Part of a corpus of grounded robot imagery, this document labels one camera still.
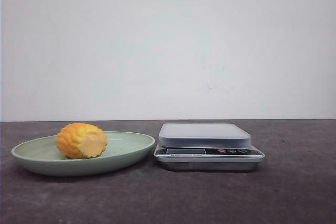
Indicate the silver digital kitchen scale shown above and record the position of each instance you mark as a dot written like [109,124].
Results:
[206,146]

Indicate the green shallow plate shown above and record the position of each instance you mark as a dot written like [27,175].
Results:
[41,156]

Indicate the yellow corn cob piece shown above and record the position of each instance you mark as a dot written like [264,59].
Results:
[81,141]

